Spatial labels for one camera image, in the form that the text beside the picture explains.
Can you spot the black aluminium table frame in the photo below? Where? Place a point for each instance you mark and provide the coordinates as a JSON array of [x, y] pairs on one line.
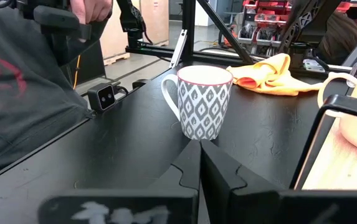
[[188, 31]]

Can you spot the silver frame bracket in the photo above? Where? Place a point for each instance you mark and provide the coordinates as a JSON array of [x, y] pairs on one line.
[[178, 46]]

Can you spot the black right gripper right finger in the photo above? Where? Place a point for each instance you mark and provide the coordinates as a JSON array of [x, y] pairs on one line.
[[259, 205]]

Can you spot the red storage bin rack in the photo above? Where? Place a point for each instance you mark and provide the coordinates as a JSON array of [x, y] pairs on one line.
[[265, 18]]

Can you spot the tan cardboard box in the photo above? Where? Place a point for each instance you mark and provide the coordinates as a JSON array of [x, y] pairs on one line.
[[154, 25]]

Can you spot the person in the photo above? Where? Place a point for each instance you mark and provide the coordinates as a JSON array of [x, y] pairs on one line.
[[25, 109], [340, 37]]

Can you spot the orange cloth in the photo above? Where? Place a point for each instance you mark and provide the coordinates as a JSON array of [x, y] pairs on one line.
[[271, 77]]

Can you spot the silver arm base bracket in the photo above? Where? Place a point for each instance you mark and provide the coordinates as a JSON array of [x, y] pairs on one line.
[[313, 65]]

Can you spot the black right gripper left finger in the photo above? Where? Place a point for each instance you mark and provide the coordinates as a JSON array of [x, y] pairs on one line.
[[153, 205]]

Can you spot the small black table camera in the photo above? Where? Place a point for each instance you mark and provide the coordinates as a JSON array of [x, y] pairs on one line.
[[101, 98]]

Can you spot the grey white patterned mug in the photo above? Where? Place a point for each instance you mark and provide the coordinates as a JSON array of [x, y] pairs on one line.
[[203, 109]]

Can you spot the person's hand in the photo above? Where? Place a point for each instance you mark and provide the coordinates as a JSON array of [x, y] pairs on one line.
[[92, 11]]

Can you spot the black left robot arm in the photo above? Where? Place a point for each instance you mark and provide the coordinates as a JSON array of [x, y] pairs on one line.
[[306, 18]]

